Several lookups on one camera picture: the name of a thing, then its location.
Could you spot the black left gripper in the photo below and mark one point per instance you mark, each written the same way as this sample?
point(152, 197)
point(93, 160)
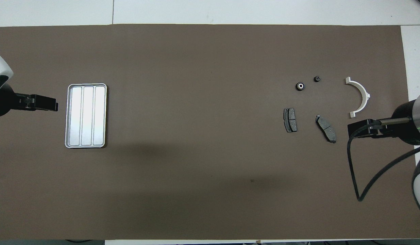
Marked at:
point(2, 102)

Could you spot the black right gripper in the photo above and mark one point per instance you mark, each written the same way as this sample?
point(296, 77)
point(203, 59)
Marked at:
point(405, 129)

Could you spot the black gear with silver centre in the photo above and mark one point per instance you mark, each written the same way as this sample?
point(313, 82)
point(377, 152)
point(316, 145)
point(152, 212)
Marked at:
point(300, 86)

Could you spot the silver metal tray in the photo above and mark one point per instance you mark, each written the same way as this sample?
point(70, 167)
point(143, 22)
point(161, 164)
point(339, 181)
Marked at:
point(87, 115)

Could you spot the curved dark brake pad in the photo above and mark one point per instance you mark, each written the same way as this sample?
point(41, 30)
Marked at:
point(326, 129)

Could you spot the rectangular dark brake pad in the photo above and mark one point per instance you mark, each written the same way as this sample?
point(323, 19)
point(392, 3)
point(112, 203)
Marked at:
point(290, 119)

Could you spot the brown table mat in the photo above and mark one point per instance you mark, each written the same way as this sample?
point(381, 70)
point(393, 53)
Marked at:
point(210, 68)

